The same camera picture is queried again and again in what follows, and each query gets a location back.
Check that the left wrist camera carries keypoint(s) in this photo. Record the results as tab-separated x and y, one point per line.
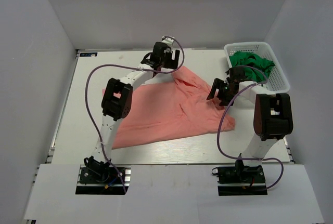
169	40

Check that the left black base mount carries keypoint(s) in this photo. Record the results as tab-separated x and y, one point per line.
89	183

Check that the pink t-shirt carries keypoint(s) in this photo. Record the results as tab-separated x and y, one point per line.
172	110

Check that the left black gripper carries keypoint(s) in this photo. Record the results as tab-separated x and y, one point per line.
161	61

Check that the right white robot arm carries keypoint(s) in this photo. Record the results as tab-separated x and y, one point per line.
272	119

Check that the green t-shirt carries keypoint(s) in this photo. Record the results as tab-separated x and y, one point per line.
252	66

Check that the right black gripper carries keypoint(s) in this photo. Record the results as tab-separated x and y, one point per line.
221	93

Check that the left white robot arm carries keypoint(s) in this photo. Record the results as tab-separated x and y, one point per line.
117	98

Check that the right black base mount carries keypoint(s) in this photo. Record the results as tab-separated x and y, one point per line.
236	181

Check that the white plastic basket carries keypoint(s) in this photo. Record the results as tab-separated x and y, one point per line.
277	81

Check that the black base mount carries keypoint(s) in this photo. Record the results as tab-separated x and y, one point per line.
89	183
236	181

